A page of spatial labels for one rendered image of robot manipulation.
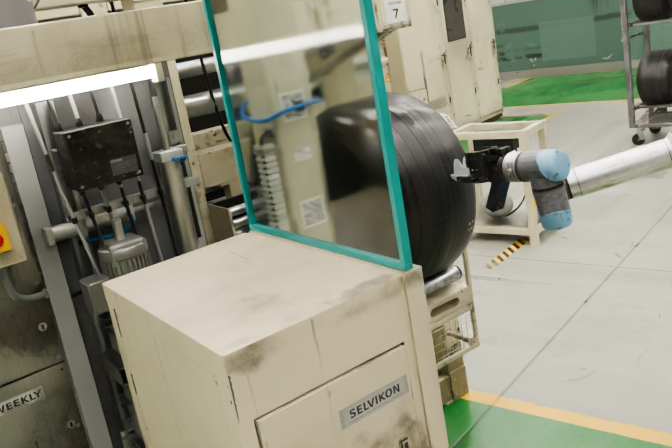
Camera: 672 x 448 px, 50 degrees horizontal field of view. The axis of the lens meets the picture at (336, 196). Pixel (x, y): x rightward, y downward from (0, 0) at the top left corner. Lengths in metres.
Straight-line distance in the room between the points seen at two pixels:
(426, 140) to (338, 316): 0.89
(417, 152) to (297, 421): 0.96
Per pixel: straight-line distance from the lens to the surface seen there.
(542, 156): 1.72
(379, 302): 1.22
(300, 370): 1.16
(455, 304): 2.22
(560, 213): 1.76
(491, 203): 1.87
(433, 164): 1.94
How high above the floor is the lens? 1.71
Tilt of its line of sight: 14 degrees down
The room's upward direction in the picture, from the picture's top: 10 degrees counter-clockwise
